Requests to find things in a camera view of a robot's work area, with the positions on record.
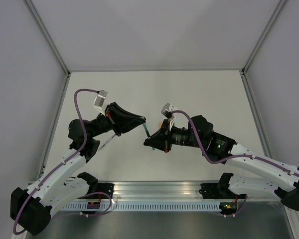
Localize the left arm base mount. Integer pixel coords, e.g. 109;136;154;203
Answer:
77;172;115;200

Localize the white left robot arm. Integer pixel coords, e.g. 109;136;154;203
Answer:
10;102;146;236

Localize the left aluminium frame post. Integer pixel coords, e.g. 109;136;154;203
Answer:
23;0;71;77

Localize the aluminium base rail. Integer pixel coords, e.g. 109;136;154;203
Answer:
100;181;217;200

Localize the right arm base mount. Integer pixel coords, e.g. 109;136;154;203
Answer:
199;183;246;199

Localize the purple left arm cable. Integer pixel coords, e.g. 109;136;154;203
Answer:
11;89;114;236

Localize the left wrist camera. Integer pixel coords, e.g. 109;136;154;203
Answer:
93;90;108;115

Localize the aluminium frame post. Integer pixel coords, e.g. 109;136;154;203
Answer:
241;0;289;75
23;0;71;77

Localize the white slotted cable duct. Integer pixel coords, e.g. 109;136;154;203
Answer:
61;201;221;212

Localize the green gel pen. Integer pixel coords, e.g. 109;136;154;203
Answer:
145;129;150;138

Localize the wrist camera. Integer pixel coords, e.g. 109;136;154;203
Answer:
93;90;108;115
161;103;177;127

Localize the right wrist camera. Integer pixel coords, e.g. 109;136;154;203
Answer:
161;103;177;127

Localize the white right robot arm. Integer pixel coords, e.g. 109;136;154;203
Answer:
144;115;299;211

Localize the right aluminium frame post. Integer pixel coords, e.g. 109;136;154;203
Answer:
241;0;289;75

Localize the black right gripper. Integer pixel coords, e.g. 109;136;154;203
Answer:
145;118;205;152

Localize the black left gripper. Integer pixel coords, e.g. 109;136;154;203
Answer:
89;102;147;138

